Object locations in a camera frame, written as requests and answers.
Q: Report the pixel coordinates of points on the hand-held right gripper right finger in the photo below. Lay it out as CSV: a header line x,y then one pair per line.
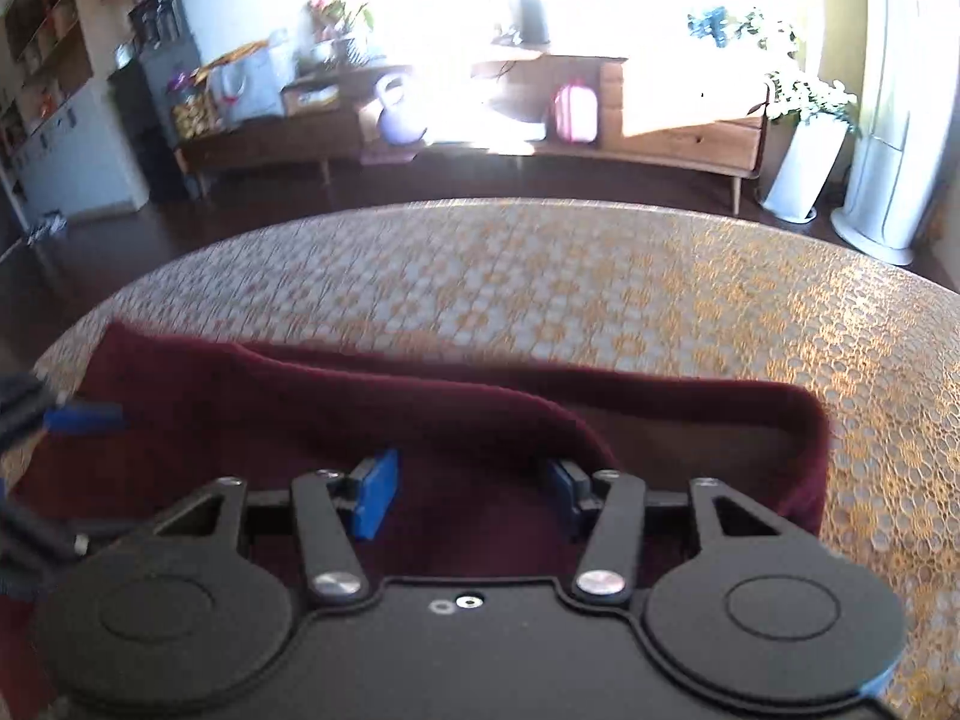
x,y
568,495

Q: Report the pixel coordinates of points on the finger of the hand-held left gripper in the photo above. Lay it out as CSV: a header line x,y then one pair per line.
x,y
86,418
30,540

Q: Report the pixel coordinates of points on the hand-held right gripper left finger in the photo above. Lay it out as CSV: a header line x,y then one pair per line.
x,y
375,495

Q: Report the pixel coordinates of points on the maroon sweater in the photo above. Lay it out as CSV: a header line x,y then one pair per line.
x,y
300,420

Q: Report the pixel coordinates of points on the blue clothes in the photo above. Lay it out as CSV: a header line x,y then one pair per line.
x,y
709,22

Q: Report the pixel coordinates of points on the pair of white shoes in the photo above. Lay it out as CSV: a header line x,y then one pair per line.
x,y
47,229

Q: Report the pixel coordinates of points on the white storage cabinet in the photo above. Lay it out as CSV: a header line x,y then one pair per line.
x,y
75,157

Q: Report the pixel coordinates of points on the dark grey cabinet with coffee machine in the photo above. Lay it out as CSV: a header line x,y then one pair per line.
x,y
154,127

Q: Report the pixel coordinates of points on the jar of gold chocolates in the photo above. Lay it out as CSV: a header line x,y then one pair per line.
x,y
193,111

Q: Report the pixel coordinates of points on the white kettle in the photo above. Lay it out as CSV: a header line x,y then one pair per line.
x,y
124,55

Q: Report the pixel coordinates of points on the white gift bag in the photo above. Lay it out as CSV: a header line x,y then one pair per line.
x,y
251,86

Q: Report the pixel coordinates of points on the wooden TV cabinet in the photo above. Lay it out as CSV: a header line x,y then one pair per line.
x,y
675,135

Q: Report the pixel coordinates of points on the purple kettlebell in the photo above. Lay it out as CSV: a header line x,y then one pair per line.
x,y
401,116

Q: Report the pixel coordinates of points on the pink case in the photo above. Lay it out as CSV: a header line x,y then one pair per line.
x,y
576,114

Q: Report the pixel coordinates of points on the flat cardboard box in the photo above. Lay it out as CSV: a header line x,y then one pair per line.
x,y
311,100

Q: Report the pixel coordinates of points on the white planter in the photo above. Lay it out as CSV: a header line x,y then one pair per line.
x,y
806,172

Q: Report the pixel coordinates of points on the black coffee machine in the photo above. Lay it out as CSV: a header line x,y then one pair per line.
x,y
156,15

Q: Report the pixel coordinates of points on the flowering pot plant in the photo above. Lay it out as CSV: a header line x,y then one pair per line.
x,y
341,26

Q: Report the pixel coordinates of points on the green leafy plant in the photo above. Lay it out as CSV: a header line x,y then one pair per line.
x,y
795,82

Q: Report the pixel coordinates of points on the dark speaker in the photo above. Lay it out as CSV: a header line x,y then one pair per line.
x,y
534,19

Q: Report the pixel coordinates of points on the white tower air conditioner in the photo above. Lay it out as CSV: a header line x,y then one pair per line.
x,y
892,127

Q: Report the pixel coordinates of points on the wooden wall shelves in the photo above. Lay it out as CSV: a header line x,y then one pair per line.
x,y
45,37

